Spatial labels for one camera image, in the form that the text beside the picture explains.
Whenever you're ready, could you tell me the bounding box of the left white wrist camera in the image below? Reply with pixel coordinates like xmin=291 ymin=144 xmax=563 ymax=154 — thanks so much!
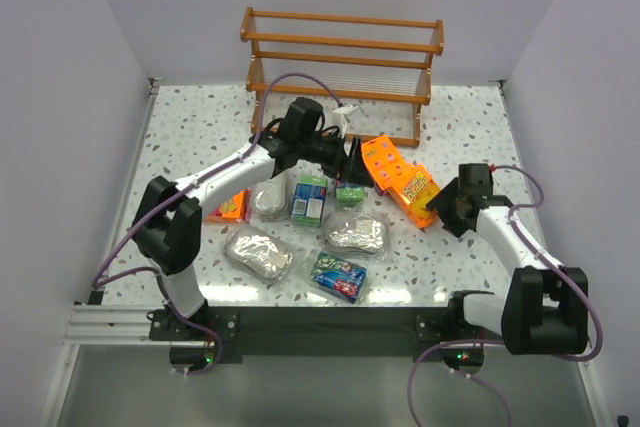
xmin=330 ymin=104 xmax=363 ymax=135

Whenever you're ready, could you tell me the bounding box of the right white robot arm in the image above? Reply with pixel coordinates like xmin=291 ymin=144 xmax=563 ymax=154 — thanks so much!
xmin=427 ymin=163 xmax=602 ymax=362

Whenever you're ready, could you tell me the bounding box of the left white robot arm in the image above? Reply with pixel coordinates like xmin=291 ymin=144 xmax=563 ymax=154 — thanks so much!
xmin=130 ymin=97 xmax=374 ymax=339

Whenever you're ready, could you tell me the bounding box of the silver scourer pack right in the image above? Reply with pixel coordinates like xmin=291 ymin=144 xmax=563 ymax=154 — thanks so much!
xmin=321 ymin=210 xmax=391 ymax=259

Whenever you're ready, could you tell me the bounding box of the blue green sponge pack right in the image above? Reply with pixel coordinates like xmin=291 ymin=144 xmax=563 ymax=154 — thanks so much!
xmin=334 ymin=181 xmax=367 ymax=208

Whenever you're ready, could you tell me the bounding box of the orange Scrub Mommy box back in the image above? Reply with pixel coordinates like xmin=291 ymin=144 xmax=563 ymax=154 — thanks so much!
xmin=361 ymin=135 xmax=408 ymax=195

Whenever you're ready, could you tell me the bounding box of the silver scourer pack lower left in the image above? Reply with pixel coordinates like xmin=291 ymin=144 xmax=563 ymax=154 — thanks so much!
xmin=224 ymin=225 xmax=295 ymax=283

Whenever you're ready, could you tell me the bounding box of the wooden three-tier shelf rack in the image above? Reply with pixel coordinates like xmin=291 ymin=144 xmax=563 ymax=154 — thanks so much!
xmin=240 ymin=7 xmax=445 ymax=147

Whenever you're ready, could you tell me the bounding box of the silver scourer pack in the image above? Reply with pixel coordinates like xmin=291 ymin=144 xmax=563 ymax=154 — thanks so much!
xmin=224 ymin=225 xmax=295 ymax=283
xmin=321 ymin=210 xmax=391 ymax=259
xmin=250 ymin=178 xmax=289 ymax=221

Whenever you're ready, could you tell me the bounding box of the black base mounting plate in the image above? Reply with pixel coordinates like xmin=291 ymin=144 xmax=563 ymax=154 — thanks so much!
xmin=148 ymin=305 xmax=506 ymax=366

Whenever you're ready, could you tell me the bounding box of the orange Scrub Daddy box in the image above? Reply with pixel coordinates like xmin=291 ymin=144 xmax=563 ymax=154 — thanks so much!
xmin=381 ymin=164 xmax=441 ymax=230

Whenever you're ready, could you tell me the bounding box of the orange pink Scrub Mommy box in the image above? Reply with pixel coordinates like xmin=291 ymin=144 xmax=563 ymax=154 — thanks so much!
xmin=203 ymin=189 xmax=250 ymax=224

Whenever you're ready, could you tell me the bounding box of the blue green colourful sponge pack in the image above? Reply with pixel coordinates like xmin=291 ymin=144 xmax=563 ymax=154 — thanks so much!
xmin=310 ymin=252 xmax=368 ymax=304

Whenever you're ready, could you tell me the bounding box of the left aluminium rail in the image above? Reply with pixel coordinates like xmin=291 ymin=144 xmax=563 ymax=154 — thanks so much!
xmin=63 ymin=302 xmax=166 ymax=346

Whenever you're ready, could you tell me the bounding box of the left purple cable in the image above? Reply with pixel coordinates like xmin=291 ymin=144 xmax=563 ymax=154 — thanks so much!
xmin=91 ymin=72 xmax=346 ymax=376

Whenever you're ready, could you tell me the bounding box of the silver scourer pack upper left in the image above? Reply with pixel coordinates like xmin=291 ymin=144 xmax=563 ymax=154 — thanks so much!
xmin=250 ymin=178 xmax=289 ymax=221

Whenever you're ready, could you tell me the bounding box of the blue green sponge pack left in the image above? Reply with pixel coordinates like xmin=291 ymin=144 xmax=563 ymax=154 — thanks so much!
xmin=290 ymin=175 xmax=328 ymax=228

